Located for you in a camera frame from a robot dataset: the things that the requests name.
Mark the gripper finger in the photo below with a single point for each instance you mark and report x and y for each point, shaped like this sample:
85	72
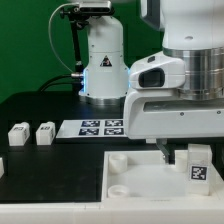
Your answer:
163	147

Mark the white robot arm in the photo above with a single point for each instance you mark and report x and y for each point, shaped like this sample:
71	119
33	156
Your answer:
179	91

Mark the white front fence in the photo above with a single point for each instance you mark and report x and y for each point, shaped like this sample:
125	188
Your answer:
151	212

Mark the black camera on stand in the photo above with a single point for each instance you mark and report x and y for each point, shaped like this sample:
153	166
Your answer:
78	15

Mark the white square tabletop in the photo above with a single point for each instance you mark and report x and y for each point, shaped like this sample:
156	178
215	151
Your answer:
144	175

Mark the white marker sheet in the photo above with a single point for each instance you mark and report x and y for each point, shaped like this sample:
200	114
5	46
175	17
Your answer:
91	128

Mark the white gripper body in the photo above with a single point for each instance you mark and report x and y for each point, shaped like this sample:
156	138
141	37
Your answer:
159	115

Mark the white left block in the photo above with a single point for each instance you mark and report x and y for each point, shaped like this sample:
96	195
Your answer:
1	167

